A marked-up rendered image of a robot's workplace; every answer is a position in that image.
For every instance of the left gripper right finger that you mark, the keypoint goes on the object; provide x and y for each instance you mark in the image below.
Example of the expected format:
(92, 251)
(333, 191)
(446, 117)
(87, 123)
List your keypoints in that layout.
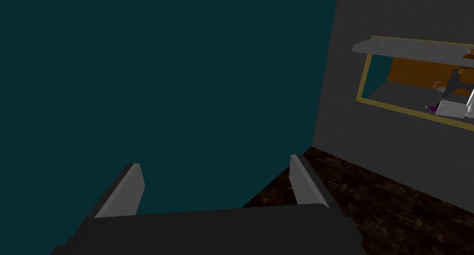
(305, 184)

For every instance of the gold framed wall mirror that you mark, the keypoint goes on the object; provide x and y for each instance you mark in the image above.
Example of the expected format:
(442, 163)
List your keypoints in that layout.
(418, 81)

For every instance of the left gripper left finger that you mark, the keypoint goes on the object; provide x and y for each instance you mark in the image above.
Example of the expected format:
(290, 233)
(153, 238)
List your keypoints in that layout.
(124, 195)

